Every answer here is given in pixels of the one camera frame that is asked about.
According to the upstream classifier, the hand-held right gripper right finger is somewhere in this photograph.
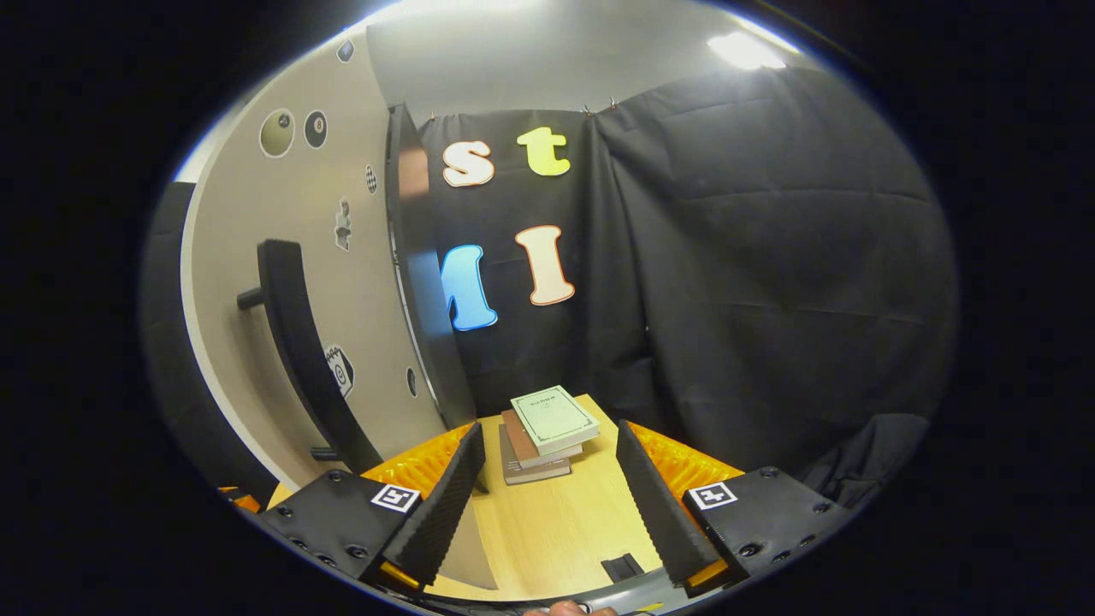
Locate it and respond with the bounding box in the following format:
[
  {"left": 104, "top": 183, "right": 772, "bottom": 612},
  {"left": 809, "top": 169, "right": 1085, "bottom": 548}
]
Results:
[{"left": 615, "top": 418, "right": 861, "bottom": 601}]

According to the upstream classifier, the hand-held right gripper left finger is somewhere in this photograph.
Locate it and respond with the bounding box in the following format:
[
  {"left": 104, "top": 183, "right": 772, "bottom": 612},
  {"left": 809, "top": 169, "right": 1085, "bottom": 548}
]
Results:
[{"left": 259, "top": 421, "right": 488, "bottom": 601}]

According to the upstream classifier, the black cabinet door handle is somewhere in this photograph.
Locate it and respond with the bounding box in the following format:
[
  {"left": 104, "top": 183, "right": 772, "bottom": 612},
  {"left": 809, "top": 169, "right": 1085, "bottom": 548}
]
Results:
[{"left": 236, "top": 239, "right": 385, "bottom": 477}]

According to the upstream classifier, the white cabinet door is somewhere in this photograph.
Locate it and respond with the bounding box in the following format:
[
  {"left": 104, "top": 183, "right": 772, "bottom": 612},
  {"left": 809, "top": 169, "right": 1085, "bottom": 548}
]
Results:
[{"left": 178, "top": 33, "right": 452, "bottom": 499}]

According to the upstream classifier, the grey-brown book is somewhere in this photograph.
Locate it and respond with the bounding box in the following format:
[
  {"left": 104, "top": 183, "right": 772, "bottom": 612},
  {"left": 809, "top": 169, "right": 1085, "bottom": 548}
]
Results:
[{"left": 498, "top": 424, "right": 573, "bottom": 487}]

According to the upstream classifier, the brown book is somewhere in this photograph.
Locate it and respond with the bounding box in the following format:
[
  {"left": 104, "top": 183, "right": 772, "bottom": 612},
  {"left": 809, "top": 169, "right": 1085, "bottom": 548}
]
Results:
[{"left": 500, "top": 408, "right": 585, "bottom": 471}]

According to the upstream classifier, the pale green book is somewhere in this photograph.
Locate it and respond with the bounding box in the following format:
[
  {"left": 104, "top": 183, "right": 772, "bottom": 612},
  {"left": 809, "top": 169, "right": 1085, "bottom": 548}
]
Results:
[{"left": 510, "top": 384, "right": 602, "bottom": 458}]

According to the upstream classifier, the black backdrop cloth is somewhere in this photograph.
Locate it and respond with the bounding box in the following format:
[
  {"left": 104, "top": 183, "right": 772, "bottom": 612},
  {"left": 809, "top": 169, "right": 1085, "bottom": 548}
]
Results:
[{"left": 417, "top": 65, "right": 958, "bottom": 516}]

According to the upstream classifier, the small ceiling light panel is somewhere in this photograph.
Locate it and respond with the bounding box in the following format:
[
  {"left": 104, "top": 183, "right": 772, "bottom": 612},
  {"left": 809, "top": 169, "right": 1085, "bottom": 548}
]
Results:
[{"left": 707, "top": 32, "right": 788, "bottom": 72}]

